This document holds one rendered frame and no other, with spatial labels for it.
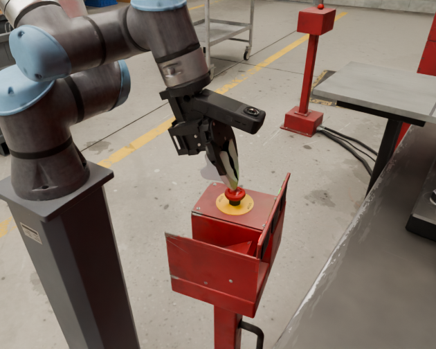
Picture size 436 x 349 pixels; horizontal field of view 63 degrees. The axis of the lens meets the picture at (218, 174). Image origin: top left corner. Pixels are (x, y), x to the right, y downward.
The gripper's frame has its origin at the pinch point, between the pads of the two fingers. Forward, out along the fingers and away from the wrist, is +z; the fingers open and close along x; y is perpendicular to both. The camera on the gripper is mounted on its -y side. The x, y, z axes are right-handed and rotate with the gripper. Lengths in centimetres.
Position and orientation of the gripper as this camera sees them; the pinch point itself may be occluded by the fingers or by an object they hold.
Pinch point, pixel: (236, 183)
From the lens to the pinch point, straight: 65.8
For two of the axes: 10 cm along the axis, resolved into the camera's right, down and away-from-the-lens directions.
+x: -3.7, 5.3, -7.7
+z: 3.2, 8.5, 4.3
